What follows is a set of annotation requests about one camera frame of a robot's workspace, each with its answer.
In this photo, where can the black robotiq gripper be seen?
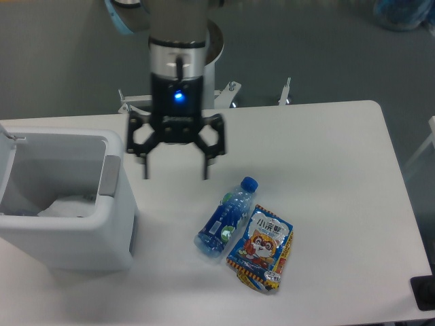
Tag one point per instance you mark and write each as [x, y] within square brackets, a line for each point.
[176, 112]

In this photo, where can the white push-lid trash can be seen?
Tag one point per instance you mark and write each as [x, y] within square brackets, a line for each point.
[65, 197]

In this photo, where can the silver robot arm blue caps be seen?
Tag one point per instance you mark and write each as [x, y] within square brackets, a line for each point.
[178, 45]

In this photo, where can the blue plastic drink bottle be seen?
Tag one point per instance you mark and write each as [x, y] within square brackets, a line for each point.
[230, 213]

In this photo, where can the blue cartoon snack bag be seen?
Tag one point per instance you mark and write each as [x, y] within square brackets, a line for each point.
[260, 255]

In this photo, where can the blue plastic bag on floor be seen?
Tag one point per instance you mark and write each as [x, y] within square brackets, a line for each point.
[404, 15]

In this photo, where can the white furniture edge right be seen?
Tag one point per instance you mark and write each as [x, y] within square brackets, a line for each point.
[421, 155]

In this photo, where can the black device at table edge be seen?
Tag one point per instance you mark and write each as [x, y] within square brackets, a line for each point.
[423, 291]

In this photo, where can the white metal base frame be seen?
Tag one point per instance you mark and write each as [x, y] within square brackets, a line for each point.
[222, 99]

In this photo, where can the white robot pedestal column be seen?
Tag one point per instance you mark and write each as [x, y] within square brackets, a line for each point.
[214, 47]

